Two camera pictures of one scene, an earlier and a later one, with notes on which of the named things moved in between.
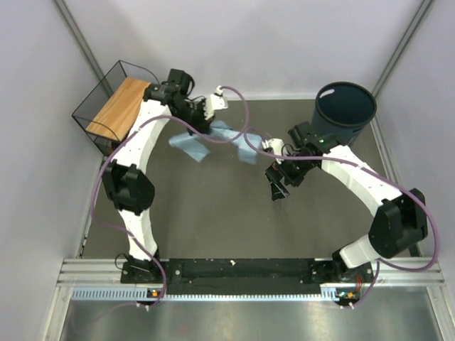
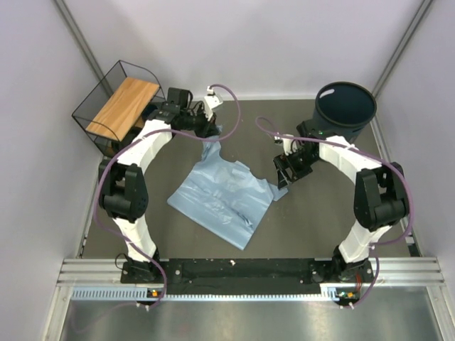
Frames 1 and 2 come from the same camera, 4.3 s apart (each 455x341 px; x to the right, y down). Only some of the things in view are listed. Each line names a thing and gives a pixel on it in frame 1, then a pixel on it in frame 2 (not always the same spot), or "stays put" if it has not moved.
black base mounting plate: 176,276 stays put
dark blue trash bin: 343,109 stays put
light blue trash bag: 249,145 -> 225,197
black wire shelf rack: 109,113 stays put
